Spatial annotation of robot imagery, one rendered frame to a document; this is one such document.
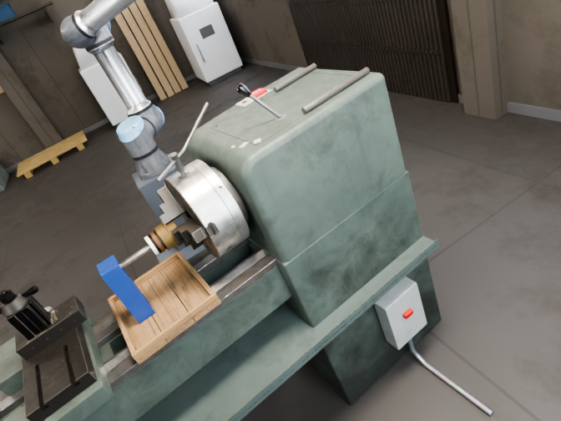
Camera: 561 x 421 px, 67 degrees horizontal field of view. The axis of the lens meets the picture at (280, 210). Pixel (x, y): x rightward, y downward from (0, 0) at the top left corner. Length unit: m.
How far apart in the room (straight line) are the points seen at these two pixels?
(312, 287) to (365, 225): 0.30
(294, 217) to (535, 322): 1.27
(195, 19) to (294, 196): 6.33
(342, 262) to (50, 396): 0.98
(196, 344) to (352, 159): 0.79
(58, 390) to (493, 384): 1.58
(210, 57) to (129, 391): 6.57
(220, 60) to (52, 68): 2.86
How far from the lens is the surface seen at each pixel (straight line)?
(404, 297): 1.78
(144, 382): 1.47
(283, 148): 1.26
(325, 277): 1.54
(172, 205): 1.42
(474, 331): 2.18
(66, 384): 1.37
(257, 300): 1.48
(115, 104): 7.76
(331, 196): 1.42
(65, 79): 8.48
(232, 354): 1.69
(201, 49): 7.53
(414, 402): 2.01
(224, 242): 1.34
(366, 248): 1.61
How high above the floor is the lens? 1.74
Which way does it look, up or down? 32 degrees down
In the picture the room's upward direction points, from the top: 24 degrees counter-clockwise
